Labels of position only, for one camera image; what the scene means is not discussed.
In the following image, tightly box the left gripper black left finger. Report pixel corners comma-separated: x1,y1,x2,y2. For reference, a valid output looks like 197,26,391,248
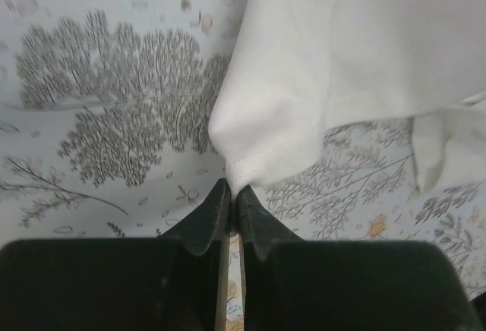
1,179,231,330

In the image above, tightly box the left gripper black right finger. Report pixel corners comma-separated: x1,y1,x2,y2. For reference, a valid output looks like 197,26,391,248
237,188,484,330

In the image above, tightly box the white t-shirt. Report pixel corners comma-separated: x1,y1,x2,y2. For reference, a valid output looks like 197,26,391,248
209,0,485,193

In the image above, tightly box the floral patterned table mat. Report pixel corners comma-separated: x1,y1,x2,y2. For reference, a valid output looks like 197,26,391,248
1,0,485,330

